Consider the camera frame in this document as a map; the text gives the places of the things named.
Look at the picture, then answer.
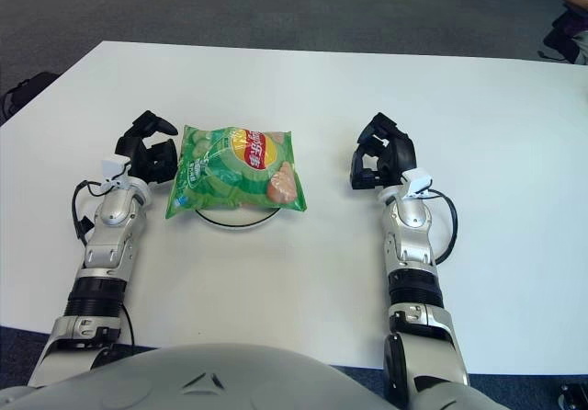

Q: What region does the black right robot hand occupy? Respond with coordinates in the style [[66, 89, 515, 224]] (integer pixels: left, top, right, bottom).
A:
[[347, 111, 418, 191]]

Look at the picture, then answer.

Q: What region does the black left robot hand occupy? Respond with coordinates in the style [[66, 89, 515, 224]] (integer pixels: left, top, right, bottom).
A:
[[114, 110, 179, 186]]

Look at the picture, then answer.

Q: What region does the green potato chips bag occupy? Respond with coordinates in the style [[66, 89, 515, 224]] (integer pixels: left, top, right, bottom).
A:
[[164, 124, 308, 221]]

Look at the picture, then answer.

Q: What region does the white plate black rim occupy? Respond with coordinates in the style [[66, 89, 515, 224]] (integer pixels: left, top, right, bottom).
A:
[[195, 206, 281, 231]]

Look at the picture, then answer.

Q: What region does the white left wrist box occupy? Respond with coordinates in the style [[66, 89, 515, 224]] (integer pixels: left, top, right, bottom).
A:
[[100, 157, 133, 194]]

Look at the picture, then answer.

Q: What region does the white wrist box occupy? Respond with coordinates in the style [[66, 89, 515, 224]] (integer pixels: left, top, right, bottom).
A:
[[400, 167, 435, 199], [100, 157, 133, 194]]

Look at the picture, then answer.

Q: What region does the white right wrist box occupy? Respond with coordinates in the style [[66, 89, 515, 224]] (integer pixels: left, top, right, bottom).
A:
[[400, 167, 435, 199]]

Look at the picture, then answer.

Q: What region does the black backpack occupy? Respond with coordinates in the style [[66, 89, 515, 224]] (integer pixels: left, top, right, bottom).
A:
[[2, 72, 61, 112]]

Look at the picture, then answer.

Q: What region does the black office chair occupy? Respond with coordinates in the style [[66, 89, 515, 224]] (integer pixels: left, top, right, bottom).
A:
[[537, 12, 582, 64]]

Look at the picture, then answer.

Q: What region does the grey robot torso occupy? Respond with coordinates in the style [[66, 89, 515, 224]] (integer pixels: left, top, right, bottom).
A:
[[0, 343, 502, 410]]

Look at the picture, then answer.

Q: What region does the dark wheeled base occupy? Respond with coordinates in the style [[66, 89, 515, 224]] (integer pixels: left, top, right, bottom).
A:
[[558, 382, 588, 410]]

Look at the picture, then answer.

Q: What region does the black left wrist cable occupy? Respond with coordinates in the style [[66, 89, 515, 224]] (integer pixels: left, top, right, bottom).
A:
[[71, 179, 110, 246]]

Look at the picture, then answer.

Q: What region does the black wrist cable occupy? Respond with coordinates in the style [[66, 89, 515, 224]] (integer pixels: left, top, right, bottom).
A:
[[71, 179, 110, 246], [429, 188, 459, 265]]

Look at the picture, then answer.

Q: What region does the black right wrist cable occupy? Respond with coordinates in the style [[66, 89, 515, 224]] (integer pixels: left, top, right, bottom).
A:
[[429, 188, 459, 265]]

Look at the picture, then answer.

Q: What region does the thin black left elbow cable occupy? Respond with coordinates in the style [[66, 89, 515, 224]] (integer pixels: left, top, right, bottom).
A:
[[119, 306, 137, 345]]

